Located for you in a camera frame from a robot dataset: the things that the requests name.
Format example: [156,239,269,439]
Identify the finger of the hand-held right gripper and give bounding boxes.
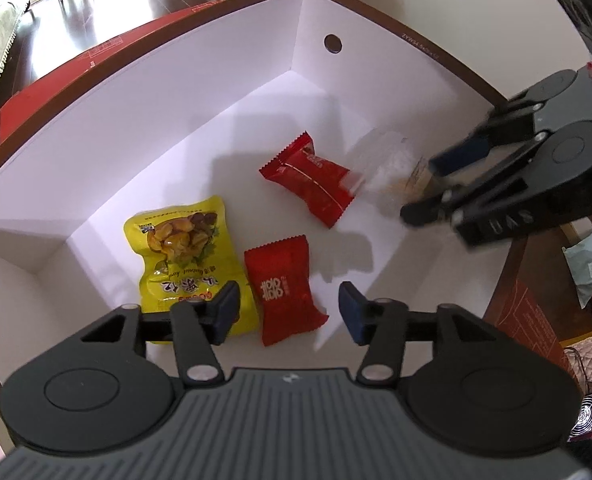
[400,130,552,227]
[427,91,547,177]

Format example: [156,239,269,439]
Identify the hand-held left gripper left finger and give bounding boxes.
[78,281,241,389]

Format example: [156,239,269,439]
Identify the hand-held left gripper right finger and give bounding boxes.
[338,281,499,389]

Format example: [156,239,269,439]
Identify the clear plastic bag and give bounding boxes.
[348,127,457,211]

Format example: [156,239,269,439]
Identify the large cardboard box white inside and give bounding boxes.
[0,0,582,401]

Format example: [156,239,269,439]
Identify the red snack packet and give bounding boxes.
[258,131,367,230]
[243,234,329,347]

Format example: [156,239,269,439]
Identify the yellow chestnut snack packet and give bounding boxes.
[122,195,262,345]

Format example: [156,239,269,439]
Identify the teal mailer bag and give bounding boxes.
[562,240,592,311]

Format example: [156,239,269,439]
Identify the small fan unit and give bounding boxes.
[570,389,592,442]

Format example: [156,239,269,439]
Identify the black cable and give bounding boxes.
[567,346,591,392]

